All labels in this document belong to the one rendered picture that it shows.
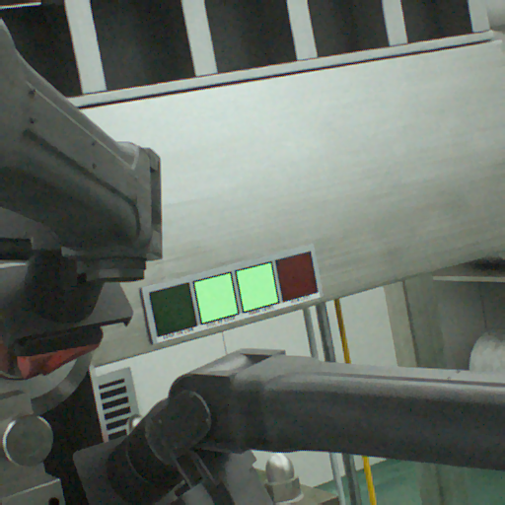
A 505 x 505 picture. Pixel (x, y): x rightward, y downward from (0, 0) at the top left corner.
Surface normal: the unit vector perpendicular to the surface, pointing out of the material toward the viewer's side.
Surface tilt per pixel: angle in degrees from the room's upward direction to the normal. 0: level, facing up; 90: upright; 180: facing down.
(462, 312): 90
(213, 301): 90
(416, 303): 90
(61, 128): 98
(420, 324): 90
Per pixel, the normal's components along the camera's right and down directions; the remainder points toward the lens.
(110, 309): 0.33, -0.65
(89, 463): 0.37, -0.44
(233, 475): 0.62, -0.47
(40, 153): 1.00, -0.04
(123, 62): 0.50, 0.00
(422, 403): -0.62, 0.16
